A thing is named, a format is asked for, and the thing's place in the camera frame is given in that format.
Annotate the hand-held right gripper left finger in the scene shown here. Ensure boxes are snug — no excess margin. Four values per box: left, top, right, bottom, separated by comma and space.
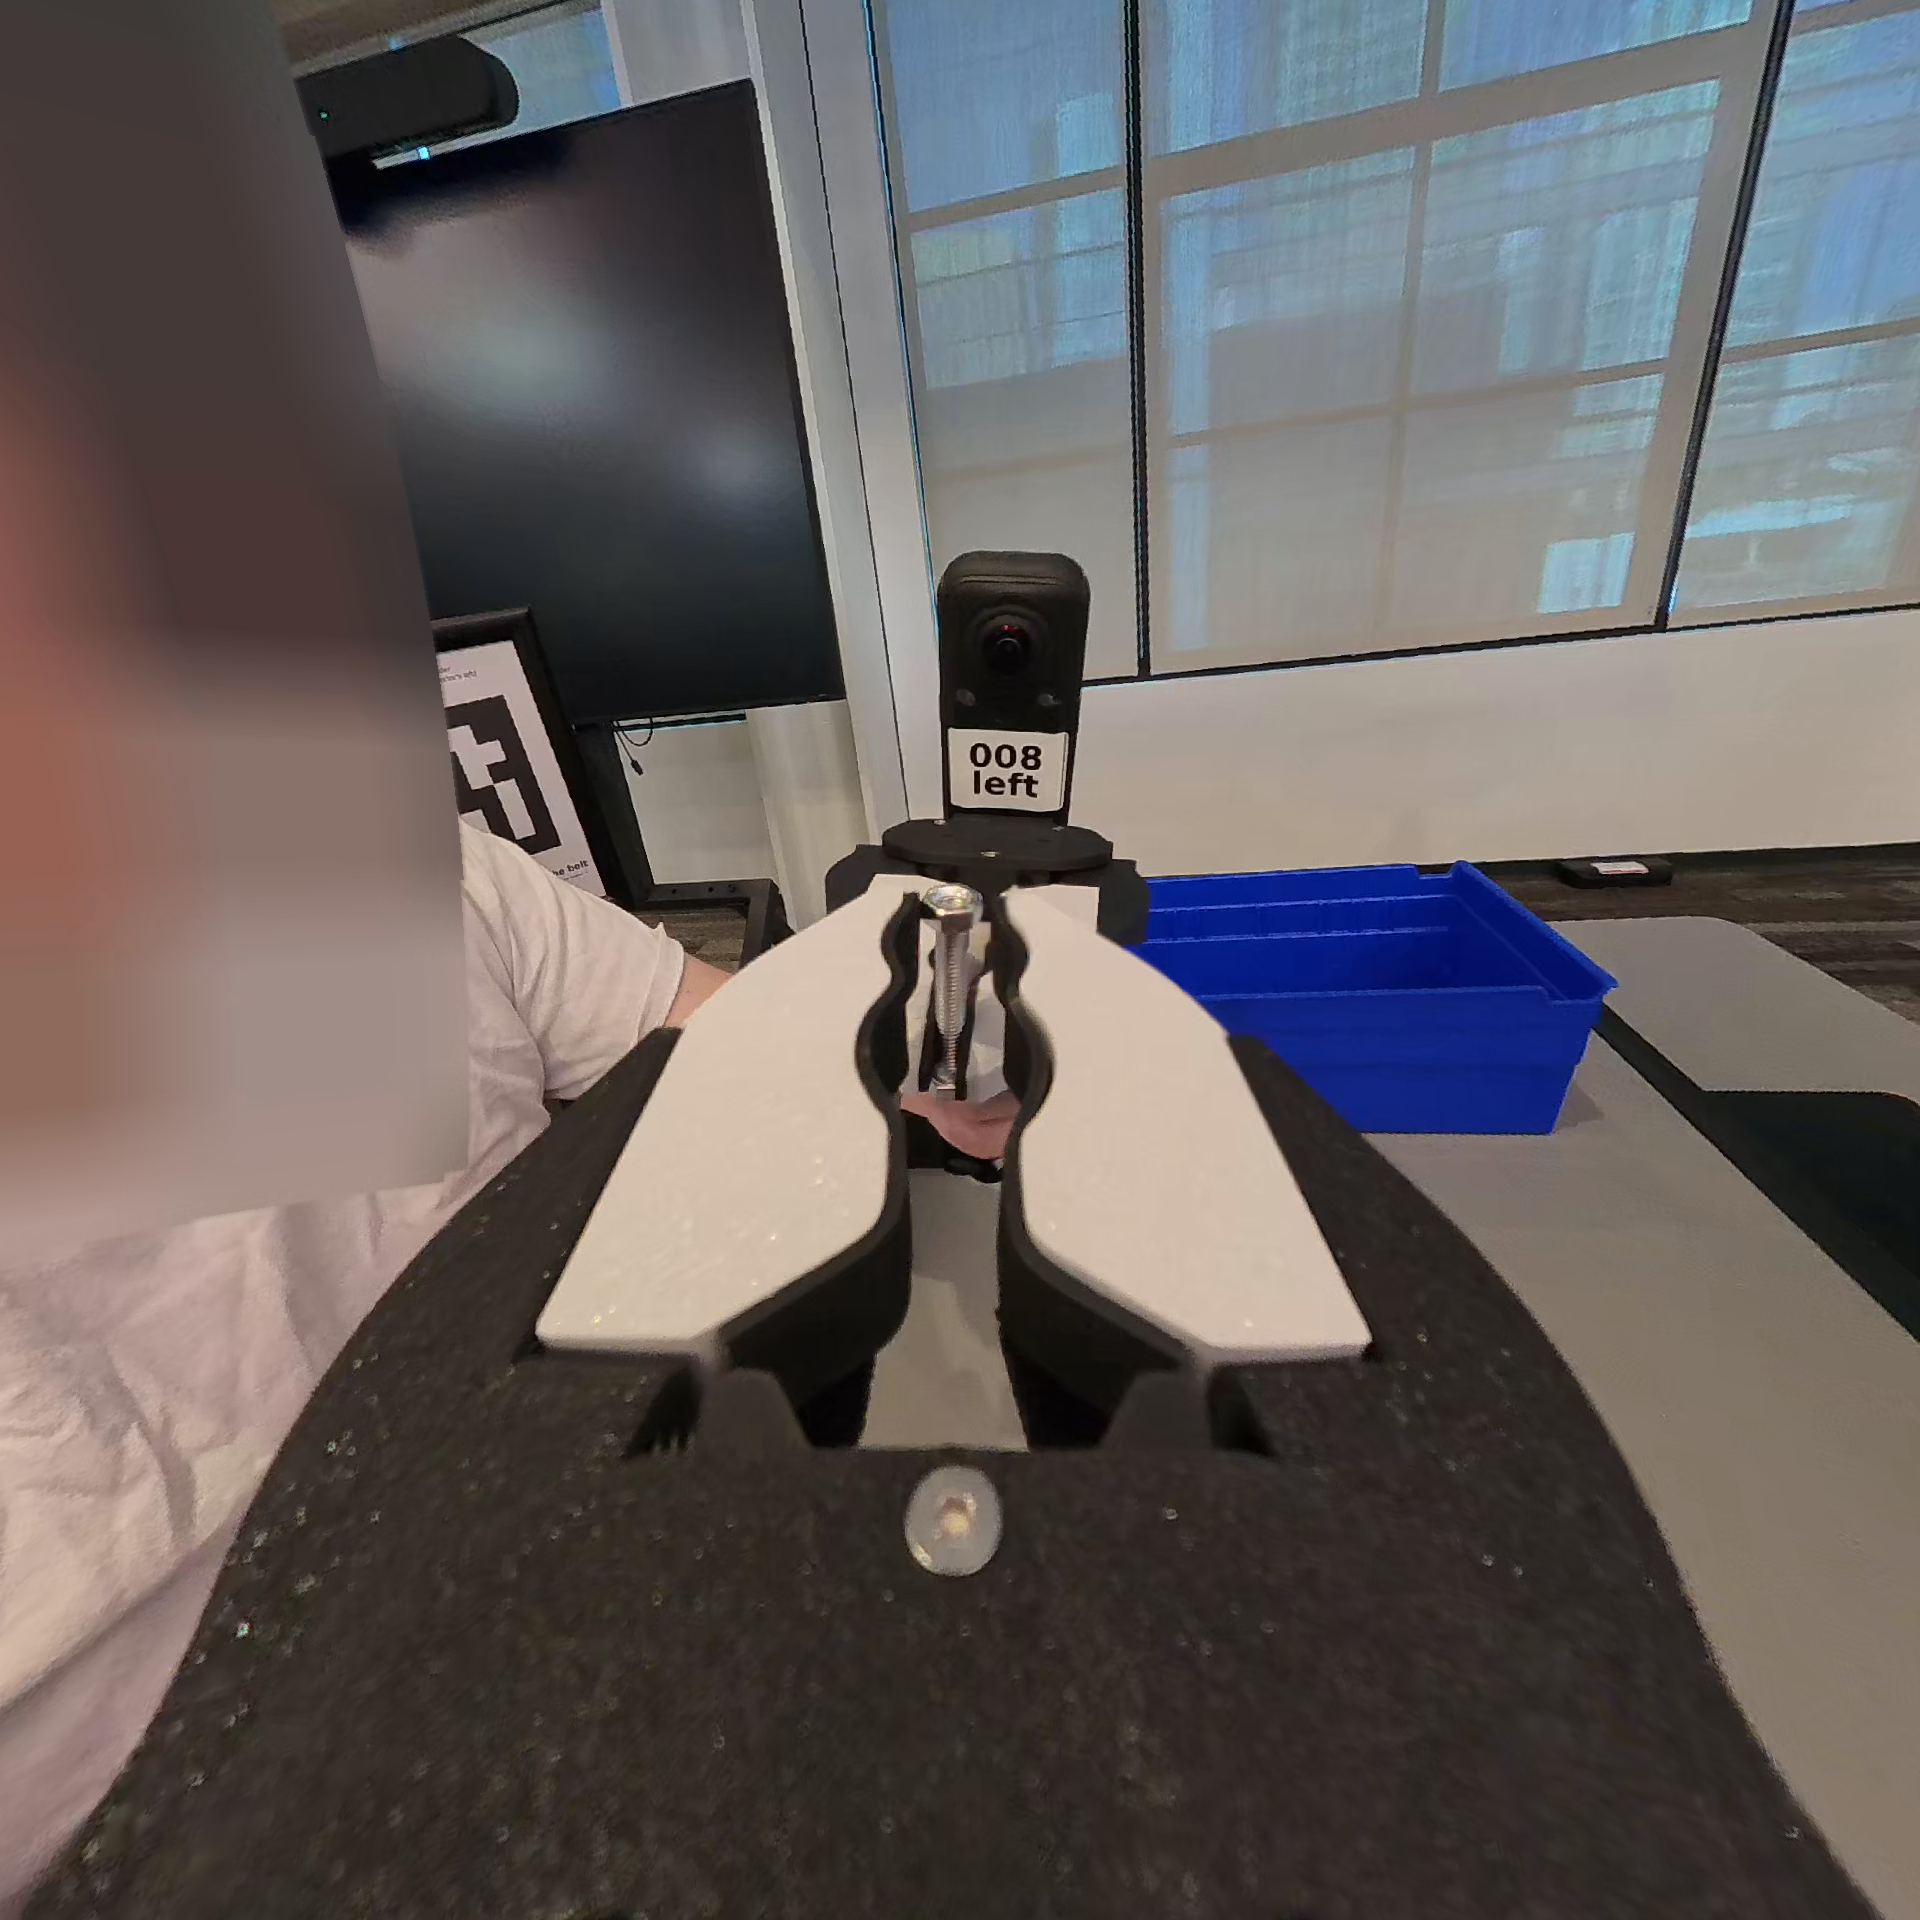
536, 889, 922, 1373

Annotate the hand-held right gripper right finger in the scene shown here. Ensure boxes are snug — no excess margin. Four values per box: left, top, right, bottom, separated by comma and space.
990, 886, 1377, 1376

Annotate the long thin silver bolt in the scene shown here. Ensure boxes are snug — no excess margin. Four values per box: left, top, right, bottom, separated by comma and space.
919, 881, 988, 1098

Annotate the blue plastic bin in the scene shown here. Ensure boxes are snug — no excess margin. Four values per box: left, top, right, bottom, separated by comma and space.
1126, 858, 1623, 1136

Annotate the person's left forearm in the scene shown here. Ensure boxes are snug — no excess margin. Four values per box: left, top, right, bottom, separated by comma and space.
662, 920, 742, 1032

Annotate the person's left hand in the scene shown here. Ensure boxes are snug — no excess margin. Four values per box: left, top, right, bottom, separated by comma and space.
903, 1093, 1028, 1184

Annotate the black monitor stand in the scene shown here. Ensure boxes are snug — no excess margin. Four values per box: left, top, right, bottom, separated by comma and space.
576, 718, 794, 961

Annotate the large black monitor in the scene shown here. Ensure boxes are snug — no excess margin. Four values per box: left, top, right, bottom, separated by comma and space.
322, 77, 848, 725

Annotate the white sign board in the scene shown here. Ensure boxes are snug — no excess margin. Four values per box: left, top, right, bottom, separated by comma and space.
431, 608, 614, 903

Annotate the glass window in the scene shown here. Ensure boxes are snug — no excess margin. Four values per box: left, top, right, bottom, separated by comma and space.
866, 0, 1920, 680

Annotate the black video bar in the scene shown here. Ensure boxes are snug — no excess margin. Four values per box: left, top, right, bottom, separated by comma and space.
295, 37, 522, 163

